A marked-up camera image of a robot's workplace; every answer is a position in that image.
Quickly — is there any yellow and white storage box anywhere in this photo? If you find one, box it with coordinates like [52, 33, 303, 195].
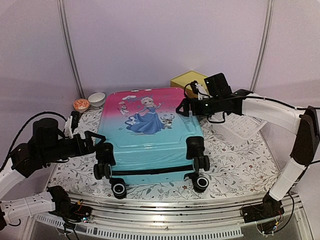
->
[170, 70, 209, 95]

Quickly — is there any pink and teal kids suitcase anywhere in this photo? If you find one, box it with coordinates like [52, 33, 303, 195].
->
[93, 87, 210, 199]

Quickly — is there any left metal wall post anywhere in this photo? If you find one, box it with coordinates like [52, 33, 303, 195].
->
[56, 0, 85, 98]

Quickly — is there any metal wall post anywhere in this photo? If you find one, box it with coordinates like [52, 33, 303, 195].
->
[249, 0, 275, 92]
[56, 0, 85, 98]

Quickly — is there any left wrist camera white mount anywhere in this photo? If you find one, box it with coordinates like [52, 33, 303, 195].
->
[63, 111, 80, 139]

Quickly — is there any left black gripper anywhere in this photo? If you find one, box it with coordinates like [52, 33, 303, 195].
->
[42, 129, 107, 163]

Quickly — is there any white plastic mesh basket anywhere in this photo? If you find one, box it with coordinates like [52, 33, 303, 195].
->
[215, 113, 267, 140]

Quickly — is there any white ceramic bowl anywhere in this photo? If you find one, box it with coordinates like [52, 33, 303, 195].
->
[88, 92, 106, 108]

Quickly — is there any right metal wall post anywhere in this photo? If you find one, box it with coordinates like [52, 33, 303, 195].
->
[249, 0, 275, 92]

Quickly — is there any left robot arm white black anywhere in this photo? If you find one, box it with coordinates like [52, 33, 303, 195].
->
[0, 117, 106, 229]

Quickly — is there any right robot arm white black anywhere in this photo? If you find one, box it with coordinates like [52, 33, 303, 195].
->
[176, 89, 320, 218]

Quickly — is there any aluminium front rail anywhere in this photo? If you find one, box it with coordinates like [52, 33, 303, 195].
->
[32, 192, 303, 238]

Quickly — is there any orange patterned ceramic bowl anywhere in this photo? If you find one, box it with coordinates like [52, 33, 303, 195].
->
[72, 98, 90, 113]

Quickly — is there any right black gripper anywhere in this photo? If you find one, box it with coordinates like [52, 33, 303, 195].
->
[174, 95, 222, 119]

